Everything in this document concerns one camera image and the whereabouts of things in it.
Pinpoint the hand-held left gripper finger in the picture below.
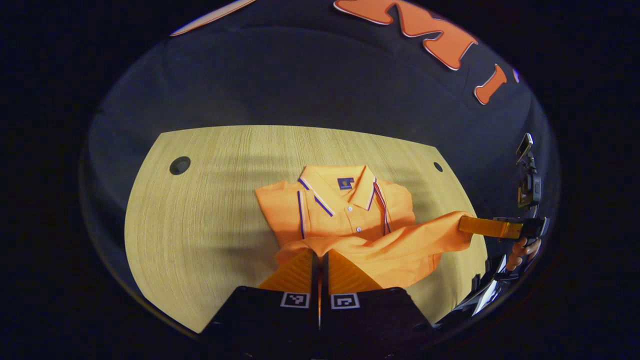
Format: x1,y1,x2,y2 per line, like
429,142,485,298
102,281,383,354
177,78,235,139
322,250,441,351
200,250,321,351

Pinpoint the orange T-shirt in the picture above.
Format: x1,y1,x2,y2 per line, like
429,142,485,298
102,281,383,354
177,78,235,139
254,164,476,291

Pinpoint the black backdrop cloth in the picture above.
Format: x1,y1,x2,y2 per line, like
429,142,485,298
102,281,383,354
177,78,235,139
82,0,561,301

